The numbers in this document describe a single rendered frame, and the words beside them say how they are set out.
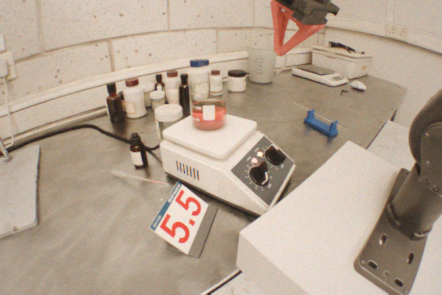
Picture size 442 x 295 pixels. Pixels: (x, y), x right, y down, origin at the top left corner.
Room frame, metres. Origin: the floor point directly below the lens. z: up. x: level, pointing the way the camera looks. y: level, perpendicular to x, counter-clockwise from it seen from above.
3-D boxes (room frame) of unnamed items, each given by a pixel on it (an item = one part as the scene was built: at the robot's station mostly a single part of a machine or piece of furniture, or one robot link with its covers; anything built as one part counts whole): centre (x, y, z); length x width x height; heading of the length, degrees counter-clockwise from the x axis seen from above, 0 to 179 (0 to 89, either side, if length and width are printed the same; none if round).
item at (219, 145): (0.32, 0.02, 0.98); 0.12 x 0.12 x 0.01; 57
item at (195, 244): (0.19, 0.05, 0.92); 0.09 x 0.06 x 0.04; 166
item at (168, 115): (0.42, 0.11, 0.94); 0.06 x 0.06 x 0.08
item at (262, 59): (0.94, -0.19, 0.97); 0.18 x 0.13 x 0.15; 79
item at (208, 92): (0.33, 0.02, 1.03); 0.07 x 0.06 x 0.08; 46
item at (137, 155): (0.34, 0.16, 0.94); 0.03 x 0.03 x 0.07
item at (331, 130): (0.49, -0.27, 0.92); 0.10 x 0.03 x 0.04; 29
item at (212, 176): (0.31, -0.01, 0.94); 0.22 x 0.13 x 0.08; 57
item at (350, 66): (1.28, -0.77, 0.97); 0.37 x 0.31 x 0.14; 126
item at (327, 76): (1.05, -0.51, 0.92); 0.26 x 0.19 x 0.05; 35
